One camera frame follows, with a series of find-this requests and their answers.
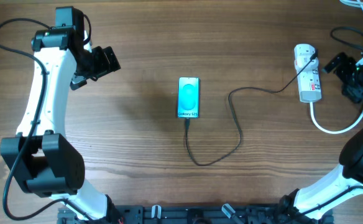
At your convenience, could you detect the white power strip cord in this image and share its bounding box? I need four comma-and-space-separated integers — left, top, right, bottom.
309, 0, 363, 135

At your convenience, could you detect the teal Galaxy smartphone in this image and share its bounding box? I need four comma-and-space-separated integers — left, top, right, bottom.
177, 77, 200, 118

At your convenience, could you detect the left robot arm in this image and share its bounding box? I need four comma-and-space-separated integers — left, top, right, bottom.
0, 6, 124, 223

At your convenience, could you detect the white power strip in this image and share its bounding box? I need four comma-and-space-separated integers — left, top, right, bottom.
293, 44, 321, 103

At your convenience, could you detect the white charger plug adapter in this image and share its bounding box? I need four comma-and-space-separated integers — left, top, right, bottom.
294, 53, 319, 73

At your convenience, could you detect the black USB charging cable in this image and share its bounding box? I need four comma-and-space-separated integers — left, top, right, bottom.
184, 49, 319, 167

